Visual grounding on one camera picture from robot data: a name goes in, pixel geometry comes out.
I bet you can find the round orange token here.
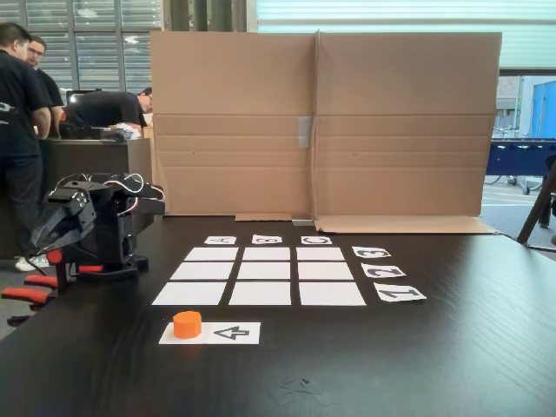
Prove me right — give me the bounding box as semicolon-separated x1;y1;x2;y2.
172;310;202;340

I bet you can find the black orange clamp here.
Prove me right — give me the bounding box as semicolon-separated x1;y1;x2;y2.
45;248;105;296
1;273;60;308

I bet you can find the dark brown counter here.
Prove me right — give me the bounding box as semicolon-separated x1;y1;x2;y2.
0;137;154;261

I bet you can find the person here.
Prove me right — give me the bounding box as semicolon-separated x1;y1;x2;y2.
25;34;66;140
0;21;53;273
60;86;154;140

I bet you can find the arrow paper sheet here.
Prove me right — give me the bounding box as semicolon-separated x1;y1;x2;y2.
158;321;261;346

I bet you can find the number 3 paper label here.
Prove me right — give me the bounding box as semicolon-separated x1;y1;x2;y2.
351;246;392;259

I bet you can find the number 2 paper label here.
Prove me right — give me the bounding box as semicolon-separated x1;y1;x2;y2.
361;261;407;279

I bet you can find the brown cardboard screen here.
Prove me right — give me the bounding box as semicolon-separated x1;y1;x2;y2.
149;30;503;235

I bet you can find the number 1 paper label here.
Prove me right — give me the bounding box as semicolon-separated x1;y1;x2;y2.
373;281;427;302

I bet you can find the dark wooden stand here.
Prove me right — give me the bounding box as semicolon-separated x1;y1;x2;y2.
516;154;556;255

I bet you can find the blue container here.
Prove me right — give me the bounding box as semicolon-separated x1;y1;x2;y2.
533;80;556;140

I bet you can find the white red servo cable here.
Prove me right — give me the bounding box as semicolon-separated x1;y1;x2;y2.
84;172;166;216

